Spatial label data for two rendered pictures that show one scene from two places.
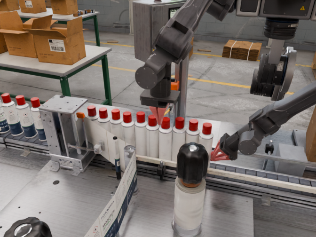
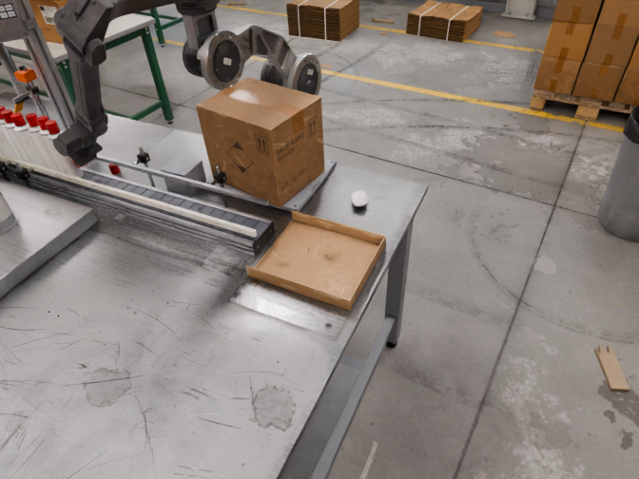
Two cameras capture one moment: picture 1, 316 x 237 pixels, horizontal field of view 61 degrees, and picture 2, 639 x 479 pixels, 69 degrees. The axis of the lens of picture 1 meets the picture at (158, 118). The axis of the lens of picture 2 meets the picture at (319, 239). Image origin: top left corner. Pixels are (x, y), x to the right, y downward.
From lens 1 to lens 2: 1.31 m
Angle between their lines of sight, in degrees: 15
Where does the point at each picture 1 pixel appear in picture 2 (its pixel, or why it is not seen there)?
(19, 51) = not seen: hidden behind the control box
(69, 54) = not seen: hidden behind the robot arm
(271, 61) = (191, 46)
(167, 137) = (22, 136)
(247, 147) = (59, 146)
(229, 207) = (59, 214)
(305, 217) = (145, 233)
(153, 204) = not seen: outside the picture
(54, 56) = (52, 32)
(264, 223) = (97, 234)
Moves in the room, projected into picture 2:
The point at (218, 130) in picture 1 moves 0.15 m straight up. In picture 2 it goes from (160, 140) to (149, 105)
